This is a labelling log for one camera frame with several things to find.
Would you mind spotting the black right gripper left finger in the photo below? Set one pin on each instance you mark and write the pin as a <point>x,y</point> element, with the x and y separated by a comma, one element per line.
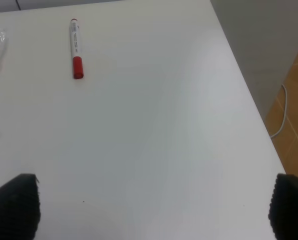
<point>20,212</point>

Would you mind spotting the red capped white marker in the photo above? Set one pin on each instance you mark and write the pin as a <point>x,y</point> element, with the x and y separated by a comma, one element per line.
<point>76,49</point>

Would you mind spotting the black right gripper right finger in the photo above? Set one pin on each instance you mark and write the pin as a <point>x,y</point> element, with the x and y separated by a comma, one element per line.
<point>283,208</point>

